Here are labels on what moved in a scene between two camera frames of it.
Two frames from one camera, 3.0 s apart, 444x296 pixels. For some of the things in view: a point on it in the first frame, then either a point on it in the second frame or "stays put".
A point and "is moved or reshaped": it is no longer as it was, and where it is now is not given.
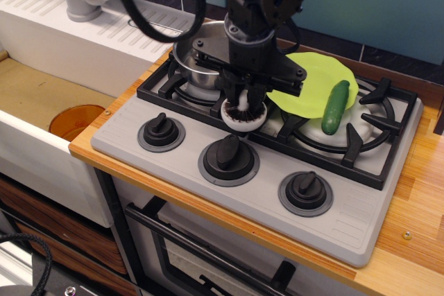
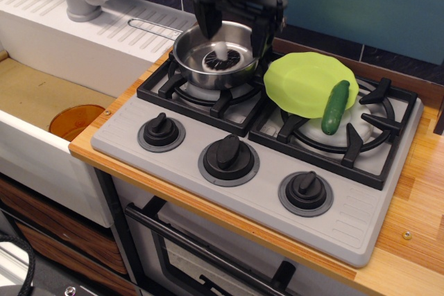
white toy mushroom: [242, 118] is moved or reshaped
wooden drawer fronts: [77, 242] stays put
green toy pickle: [334, 107] stays put
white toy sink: [48, 62] stays put
